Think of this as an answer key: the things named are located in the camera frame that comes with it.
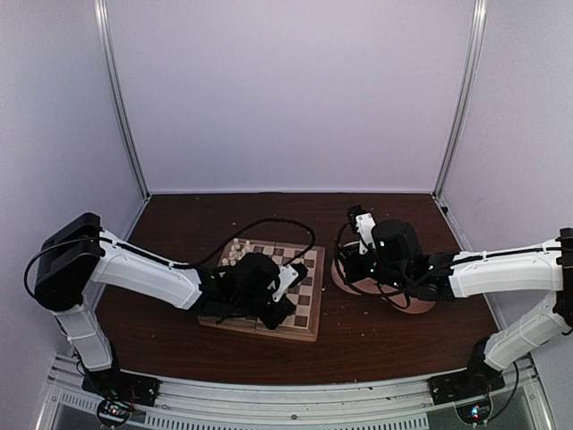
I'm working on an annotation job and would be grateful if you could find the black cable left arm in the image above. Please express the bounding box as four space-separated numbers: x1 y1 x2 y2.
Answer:
192 218 317 270

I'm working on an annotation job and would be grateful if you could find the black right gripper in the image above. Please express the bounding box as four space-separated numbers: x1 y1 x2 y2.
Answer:
337 244 409 293

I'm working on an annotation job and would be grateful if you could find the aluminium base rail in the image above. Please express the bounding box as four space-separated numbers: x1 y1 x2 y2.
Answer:
30 355 557 429

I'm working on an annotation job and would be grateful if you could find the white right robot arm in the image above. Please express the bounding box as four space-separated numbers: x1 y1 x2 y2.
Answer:
333 214 572 396

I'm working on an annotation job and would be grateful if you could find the aluminium frame post right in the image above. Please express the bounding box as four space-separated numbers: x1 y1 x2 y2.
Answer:
432 0 488 201

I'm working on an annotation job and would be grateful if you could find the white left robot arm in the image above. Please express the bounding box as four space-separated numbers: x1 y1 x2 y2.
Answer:
24 212 308 398

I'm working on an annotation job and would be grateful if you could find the white chess pieces row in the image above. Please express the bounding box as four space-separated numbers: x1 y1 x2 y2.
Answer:
220 238 254 267

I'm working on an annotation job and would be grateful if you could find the aluminium frame post left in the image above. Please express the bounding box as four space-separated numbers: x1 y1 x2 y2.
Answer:
93 0 151 201

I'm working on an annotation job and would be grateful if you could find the pink plastic double bowl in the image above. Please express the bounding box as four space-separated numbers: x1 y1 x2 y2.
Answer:
331 255 438 314

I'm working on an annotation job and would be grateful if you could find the wooden chess board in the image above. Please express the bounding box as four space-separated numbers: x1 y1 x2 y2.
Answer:
198 237 327 343

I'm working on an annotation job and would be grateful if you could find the aluminium frame post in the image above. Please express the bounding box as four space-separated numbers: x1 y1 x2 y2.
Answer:
93 0 151 201
432 0 488 201

